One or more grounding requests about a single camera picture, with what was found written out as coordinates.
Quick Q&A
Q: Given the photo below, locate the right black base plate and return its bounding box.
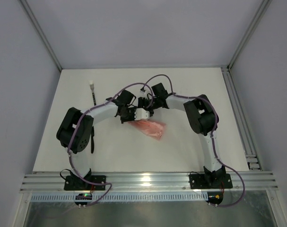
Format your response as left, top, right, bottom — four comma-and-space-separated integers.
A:
189, 166, 233, 189

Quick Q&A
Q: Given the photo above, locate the slotted cable duct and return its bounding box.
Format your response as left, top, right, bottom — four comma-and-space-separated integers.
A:
30, 191, 207, 202

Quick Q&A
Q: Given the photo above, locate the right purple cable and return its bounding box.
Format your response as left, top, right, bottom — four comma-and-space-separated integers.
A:
140, 74, 246, 209

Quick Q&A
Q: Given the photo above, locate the corner aluminium post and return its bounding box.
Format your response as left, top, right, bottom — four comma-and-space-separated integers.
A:
18, 0, 63, 72
227, 0, 272, 70

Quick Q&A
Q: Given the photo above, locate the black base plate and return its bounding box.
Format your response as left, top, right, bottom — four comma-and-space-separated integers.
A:
59, 169, 106, 191
189, 166, 233, 189

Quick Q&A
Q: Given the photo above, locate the left corner aluminium post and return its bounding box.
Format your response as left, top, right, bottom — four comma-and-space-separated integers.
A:
18, 0, 63, 72

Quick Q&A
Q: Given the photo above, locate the right corner aluminium post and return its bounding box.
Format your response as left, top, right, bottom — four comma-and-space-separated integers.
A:
227, 0, 272, 70

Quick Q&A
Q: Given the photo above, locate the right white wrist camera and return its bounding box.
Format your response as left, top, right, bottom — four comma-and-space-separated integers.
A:
140, 87, 149, 100

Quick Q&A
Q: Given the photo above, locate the black handled knife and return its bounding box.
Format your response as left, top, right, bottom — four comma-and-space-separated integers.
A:
90, 127, 95, 154

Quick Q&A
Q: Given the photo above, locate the right side aluminium rail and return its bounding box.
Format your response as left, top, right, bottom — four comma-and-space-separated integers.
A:
221, 67, 263, 171

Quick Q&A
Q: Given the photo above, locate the purple cable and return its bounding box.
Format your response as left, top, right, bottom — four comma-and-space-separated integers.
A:
67, 82, 155, 207
140, 74, 246, 209

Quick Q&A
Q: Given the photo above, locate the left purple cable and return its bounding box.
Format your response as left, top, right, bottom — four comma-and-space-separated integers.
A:
67, 82, 155, 207

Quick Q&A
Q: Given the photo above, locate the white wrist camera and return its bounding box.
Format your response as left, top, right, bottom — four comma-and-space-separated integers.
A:
134, 108, 150, 121
140, 87, 149, 100

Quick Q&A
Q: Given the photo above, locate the right small controller board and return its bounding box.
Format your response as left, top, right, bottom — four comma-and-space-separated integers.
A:
206, 192, 224, 207

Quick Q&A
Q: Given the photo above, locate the left small controller board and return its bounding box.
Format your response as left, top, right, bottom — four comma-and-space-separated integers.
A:
74, 193, 92, 208

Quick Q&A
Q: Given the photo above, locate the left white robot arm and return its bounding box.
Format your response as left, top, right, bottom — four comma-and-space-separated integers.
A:
56, 90, 136, 184

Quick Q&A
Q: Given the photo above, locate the small controller board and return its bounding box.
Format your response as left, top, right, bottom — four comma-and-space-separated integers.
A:
74, 193, 92, 208
206, 192, 224, 207

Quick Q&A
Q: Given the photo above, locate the pink cloth napkin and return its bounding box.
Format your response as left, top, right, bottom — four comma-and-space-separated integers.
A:
129, 120, 166, 140

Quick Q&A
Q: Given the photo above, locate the front aluminium rail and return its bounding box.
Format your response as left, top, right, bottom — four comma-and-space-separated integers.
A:
20, 171, 278, 193

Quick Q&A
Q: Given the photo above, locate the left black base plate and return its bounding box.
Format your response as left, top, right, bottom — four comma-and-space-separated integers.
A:
59, 169, 106, 191

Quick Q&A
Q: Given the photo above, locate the aluminium rail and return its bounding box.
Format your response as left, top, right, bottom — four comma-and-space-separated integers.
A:
20, 171, 278, 193
221, 67, 263, 171

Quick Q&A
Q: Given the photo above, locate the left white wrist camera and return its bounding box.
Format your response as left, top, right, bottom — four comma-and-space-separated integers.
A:
134, 108, 150, 121

